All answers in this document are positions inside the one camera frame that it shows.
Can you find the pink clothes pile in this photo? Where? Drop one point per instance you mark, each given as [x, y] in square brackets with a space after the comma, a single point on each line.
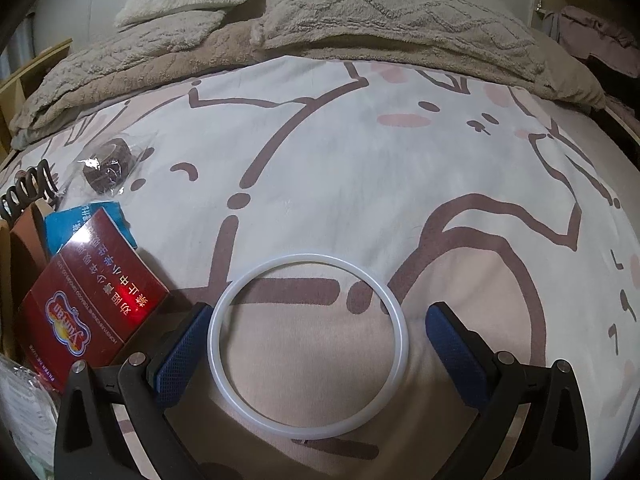
[595, 35]

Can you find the brown roll in plastic wrap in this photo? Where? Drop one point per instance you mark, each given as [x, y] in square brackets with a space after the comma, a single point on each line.
[107, 165]

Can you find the rabbit print bed sheet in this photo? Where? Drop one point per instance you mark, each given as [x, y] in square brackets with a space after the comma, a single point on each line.
[350, 160]

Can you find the wooden bedside shelf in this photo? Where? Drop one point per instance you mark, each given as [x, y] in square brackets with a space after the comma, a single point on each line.
[20, 85]

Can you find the black spiral hair claw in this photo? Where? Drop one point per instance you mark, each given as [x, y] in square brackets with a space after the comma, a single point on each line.
[30, 187]

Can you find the beige quilted folded blanket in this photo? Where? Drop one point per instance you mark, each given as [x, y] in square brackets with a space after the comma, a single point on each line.
[125, 60]

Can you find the blue paper packet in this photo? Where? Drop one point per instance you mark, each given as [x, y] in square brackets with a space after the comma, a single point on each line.
[62, 230]

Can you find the brown leather piece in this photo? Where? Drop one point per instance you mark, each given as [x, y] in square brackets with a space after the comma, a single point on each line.
[30, 245]

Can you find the clear plastic case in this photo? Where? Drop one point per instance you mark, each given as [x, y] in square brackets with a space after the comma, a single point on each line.
[25, 405]

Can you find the dark red cardboard box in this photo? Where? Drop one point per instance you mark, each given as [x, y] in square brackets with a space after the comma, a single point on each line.
[90, 300]

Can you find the tan fleece blanket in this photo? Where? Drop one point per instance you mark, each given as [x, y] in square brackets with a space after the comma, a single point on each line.
[570, 75]

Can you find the beige textured pillow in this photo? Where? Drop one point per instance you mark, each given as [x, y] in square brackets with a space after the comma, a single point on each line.
[400, 15]

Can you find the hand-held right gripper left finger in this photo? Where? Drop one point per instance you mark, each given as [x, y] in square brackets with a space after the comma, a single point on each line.
[182, 360]

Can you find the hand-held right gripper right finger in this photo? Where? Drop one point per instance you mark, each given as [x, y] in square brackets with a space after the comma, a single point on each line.
[457, 360]

